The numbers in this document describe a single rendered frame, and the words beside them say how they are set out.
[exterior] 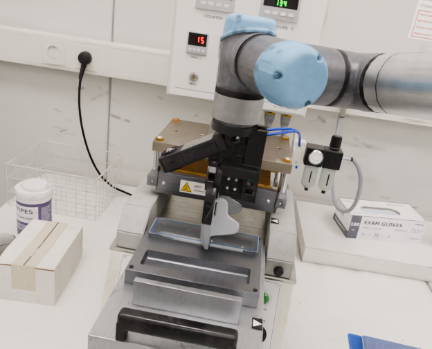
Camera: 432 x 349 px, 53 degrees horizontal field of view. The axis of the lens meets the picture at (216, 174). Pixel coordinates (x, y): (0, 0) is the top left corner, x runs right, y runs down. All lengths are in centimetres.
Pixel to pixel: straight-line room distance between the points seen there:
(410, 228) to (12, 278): 104
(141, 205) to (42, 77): 79
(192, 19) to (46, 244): 58
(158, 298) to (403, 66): 42
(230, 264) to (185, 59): 51
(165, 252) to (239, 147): 20
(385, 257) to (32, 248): 89
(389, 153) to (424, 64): 98
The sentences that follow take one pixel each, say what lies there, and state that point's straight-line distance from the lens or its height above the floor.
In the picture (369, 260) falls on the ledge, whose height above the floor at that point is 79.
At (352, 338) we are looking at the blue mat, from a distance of 103.
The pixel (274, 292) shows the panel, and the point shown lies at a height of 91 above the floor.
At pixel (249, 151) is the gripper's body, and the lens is 66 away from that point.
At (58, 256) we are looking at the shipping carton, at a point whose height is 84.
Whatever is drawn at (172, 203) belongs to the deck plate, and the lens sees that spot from 100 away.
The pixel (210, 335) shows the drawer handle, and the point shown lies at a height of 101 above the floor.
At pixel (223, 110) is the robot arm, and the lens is 63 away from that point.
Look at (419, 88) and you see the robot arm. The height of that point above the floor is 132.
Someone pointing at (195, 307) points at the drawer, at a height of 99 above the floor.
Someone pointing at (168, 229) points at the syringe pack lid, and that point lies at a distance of 75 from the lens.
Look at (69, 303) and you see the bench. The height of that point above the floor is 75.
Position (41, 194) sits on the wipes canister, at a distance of 112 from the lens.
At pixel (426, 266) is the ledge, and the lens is 131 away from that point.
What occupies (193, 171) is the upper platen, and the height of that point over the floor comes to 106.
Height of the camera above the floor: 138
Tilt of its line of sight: 22 degrees down
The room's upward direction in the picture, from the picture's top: 8 degrees clockwise
